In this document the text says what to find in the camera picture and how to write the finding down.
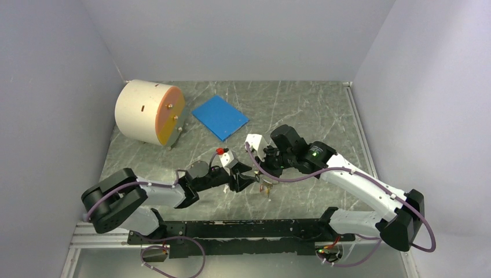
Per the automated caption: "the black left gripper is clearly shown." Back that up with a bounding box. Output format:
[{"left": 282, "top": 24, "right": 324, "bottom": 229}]
[{"left": 196, "top": 161, "right": 258, "bottom": 192}]

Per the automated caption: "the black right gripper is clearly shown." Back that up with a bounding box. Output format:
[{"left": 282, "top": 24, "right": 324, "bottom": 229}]
[{"left": 254, "top": 143, "right": 295, "bottom": 178}]

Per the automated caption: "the bunch of silver clips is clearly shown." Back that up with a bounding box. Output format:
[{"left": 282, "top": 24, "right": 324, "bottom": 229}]
[{"left": 259, "top": 185, "right": 272, "bottom": 197}]

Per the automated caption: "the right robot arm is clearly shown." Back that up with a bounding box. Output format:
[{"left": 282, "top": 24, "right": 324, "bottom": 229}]
[{"left": 245, "top": 125, "right": 436, "bottom": 253}]

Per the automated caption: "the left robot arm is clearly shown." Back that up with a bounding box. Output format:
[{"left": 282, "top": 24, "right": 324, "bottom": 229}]
[{"left": 81, "top": 160, "right": 259, "bottom": 243}]

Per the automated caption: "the blue folded paper folder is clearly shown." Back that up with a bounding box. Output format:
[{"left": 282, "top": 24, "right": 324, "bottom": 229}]
[{"left": 192, "top": 96, "right": 249, "bottom": 142}]

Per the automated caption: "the white cylinder drum box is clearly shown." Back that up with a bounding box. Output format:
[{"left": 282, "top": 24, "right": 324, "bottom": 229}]
[{"left": 114, "top": 79, "right": 189, "bottom": 148}]

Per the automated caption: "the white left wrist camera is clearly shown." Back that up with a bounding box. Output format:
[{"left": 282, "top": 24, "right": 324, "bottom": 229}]
[{"left": 219, "top": 150, "right": 238, "bottom": 169}]

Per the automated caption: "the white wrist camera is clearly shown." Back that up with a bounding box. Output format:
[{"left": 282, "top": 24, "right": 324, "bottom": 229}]
[
  {"left": 245, "top": 134, "right": 268, "bottom": 161},
  {"left": 219, "top": 150, "right": 238, "bottom": 169}
]

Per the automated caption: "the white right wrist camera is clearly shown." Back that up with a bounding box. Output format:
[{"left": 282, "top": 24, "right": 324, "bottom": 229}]
[{"left": 245, "top": 134, "right": 268, "bottom": 161}]

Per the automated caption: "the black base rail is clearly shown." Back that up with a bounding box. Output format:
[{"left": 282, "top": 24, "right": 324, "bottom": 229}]
[{"left": 127, "top": 218, "right": 356, "bottom": 258}]

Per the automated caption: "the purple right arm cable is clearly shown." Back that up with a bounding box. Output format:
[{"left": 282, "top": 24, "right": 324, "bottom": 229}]
[{"left": 245, "top": 142, "right": 437, "bottom": 253}]

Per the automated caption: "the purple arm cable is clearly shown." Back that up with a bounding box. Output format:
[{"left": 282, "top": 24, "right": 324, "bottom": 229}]
[
  {"left": 245, "top": 142, "right": 437, "bottom": 253},
  {"left": 85, "top": 149, "right": 227, "bottom": 224}
]

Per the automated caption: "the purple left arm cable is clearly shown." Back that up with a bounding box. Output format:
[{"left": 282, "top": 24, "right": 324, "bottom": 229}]
[{"left": 85, "top": 149, "right": 227, "bottom": 224}]

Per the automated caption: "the aluminium frame rail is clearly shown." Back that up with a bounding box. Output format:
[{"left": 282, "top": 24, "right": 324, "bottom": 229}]
[{"left": 60, "top": 222, "right": 151, "bottom": 277}]

